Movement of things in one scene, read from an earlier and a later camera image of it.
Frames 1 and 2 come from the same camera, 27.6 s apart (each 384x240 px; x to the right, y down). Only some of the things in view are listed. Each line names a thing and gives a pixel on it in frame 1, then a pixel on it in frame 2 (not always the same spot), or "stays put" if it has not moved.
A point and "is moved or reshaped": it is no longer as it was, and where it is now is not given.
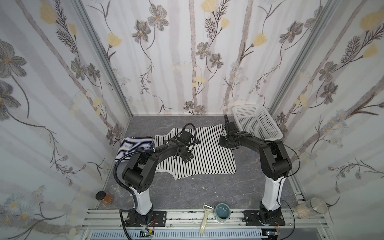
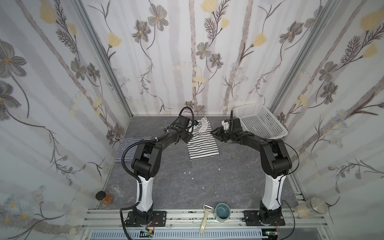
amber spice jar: x=106 y=198 stays put
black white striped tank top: x=209 y=157 is moved or reshaped
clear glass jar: x=306 y=208 stays put
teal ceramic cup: x=222 y=212 stays put
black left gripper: x=184 y=151 → x=186 y=135
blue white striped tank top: x=129 y=144 stays put
